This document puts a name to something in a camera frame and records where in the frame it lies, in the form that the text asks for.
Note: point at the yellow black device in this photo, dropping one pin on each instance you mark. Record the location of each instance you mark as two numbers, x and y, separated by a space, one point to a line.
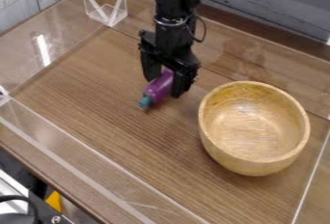
59 203

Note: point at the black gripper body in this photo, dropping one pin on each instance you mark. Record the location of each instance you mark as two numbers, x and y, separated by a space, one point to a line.
171 42

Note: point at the brown wooden bowl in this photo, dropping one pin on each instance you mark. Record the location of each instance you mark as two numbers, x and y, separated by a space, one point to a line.
254 127

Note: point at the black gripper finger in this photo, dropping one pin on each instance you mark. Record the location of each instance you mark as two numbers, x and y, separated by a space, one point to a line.
151 66
183 80

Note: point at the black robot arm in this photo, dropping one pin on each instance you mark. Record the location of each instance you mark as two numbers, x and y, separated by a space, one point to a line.
174 9

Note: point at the purple toy eggplant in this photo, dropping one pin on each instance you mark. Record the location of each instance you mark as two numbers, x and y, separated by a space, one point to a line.
158 89

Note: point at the clear acrylic tray wall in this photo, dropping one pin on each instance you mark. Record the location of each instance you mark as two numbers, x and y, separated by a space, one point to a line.
128 164

